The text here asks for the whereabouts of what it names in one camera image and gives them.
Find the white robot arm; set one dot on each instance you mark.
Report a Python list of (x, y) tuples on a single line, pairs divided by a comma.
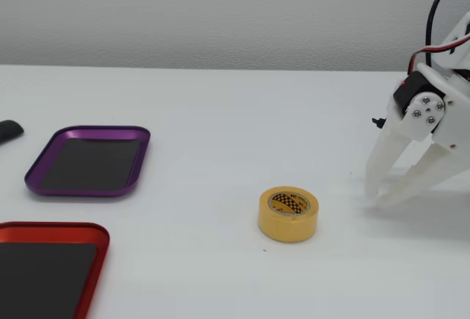
[(460, 32)]

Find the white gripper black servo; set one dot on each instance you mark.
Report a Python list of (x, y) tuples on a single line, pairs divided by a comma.
[(426, 112)]

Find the yellow masking tape roll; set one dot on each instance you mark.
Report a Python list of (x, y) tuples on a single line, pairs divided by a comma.
[(286, 228)]

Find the red metal tray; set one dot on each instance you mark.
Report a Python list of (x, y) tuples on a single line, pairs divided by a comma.
[(44, 278)]

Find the purple metal tray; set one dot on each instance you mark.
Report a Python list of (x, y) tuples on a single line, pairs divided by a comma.
[(92, 164)]

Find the black rounded object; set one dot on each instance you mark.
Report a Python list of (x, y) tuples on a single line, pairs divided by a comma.
[(9, 129)]

